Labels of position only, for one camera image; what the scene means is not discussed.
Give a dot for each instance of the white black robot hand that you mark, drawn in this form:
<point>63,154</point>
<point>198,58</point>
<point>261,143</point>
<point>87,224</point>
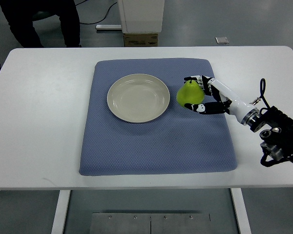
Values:
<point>226,101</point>

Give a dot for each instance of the green pear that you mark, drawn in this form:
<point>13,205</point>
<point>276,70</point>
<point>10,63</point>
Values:
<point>190,92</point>

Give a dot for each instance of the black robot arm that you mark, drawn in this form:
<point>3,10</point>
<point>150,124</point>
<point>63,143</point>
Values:
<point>277,145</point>

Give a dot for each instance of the small grey floor plate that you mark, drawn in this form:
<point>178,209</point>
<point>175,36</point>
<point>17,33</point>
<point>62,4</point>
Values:
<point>221,40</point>

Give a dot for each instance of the beige round plate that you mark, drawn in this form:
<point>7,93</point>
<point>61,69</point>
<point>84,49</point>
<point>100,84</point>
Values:
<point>138,98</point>

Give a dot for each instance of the blue textured mat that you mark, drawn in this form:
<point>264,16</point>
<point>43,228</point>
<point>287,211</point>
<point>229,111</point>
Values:
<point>180,141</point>

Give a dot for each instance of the white right table leg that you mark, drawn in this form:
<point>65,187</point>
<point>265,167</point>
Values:
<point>240,211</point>

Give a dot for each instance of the white table leg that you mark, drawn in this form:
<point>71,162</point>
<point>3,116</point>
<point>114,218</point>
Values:
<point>61,212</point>
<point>240,211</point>

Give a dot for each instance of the brown cardboard box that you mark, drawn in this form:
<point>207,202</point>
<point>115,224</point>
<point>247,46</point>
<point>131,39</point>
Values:
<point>140,40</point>

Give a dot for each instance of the metal floor bar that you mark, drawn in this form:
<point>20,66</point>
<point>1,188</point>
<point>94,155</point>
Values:
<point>108,27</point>

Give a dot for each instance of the white left table leg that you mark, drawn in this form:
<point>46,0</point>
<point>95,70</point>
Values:
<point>61,212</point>

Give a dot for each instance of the person in black trousers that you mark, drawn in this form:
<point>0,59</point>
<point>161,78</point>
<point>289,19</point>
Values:
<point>23,15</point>

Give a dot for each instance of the metal base plate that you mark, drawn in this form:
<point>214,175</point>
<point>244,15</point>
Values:
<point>153,223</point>

